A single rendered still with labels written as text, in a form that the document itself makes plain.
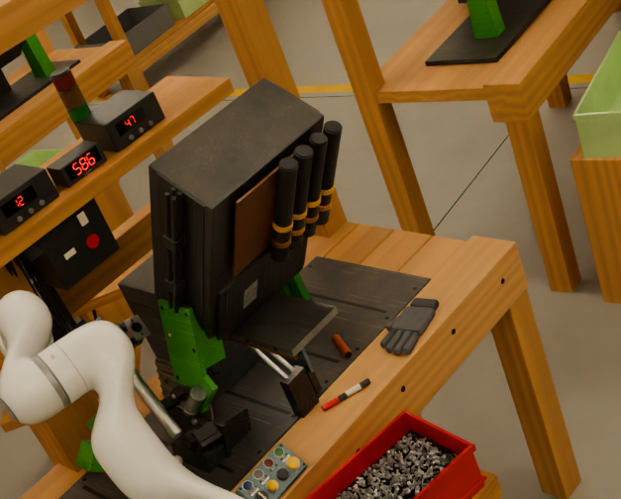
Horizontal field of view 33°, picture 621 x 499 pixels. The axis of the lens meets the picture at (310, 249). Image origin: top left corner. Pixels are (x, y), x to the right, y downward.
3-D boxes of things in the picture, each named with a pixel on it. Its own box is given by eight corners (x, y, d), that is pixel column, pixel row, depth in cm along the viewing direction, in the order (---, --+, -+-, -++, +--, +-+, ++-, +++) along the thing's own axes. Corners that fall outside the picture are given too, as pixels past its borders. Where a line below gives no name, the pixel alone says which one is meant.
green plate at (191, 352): (233, 378, 241) (216, 295, 234) (206, 393, 236) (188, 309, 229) (201, 367, 249) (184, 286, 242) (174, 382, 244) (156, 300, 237)
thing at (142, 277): (292, 328, 277) (246, 223, 260) (215, 404, 261) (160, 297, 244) (246, 316, 290) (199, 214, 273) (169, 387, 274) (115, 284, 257)
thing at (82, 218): (122, 249, 247) (94, 195, 239) (67, 292, 238) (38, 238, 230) (91, 242, 255) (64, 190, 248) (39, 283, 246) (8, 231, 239)
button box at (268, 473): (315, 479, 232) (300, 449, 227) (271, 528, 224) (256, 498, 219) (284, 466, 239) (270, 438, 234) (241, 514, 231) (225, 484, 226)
